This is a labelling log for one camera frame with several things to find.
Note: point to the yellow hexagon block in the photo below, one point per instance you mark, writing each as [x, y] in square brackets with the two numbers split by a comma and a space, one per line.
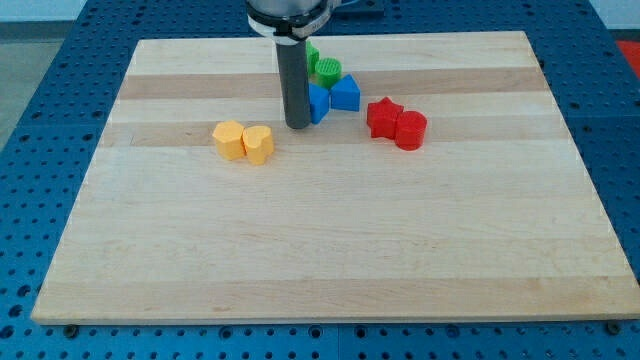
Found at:
[227, 136]

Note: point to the blue perforated table plate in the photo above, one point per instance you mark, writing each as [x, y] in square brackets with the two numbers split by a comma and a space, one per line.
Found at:
[46, 157]

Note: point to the blue triangle block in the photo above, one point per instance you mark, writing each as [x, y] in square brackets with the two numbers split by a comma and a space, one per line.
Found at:
[346, 95]

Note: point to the blue cube block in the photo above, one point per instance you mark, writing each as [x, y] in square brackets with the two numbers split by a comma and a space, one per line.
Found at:
[319, 99]

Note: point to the wooden board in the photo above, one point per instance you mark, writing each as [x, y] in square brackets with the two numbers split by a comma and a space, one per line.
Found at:
[494, 218]

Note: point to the red star block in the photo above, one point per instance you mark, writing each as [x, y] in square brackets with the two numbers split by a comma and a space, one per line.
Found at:
[381, 118]

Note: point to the yellow heart block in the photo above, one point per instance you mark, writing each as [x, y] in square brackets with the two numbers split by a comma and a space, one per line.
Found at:
[259, 144]

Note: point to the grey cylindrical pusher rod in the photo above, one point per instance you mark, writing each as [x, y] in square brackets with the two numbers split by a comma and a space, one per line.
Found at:
[293, 73]

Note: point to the red cylinder block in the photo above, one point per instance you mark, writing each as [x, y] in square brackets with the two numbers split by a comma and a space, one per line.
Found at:
[410, 130]

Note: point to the green circle block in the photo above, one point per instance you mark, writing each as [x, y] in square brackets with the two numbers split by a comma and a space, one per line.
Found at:
[328, 72]

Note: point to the green star block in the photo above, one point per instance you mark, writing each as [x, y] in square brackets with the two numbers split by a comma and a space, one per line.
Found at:
[312, 57]

